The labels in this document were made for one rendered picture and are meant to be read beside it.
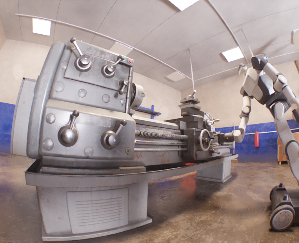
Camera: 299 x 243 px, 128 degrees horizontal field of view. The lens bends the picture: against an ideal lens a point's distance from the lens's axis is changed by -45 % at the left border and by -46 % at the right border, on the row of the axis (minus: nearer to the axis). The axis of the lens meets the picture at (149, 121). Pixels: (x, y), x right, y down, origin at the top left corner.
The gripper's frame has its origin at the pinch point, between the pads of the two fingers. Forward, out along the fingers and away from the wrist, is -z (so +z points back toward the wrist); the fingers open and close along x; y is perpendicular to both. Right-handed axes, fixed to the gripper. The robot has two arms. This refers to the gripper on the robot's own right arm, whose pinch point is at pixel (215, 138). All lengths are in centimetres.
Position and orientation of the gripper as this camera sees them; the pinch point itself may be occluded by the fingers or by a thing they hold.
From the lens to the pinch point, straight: 134.1
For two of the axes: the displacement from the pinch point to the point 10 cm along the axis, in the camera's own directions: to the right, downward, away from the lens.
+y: -7.7, 0.6, -6.3
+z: 6.2, -1.1, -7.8
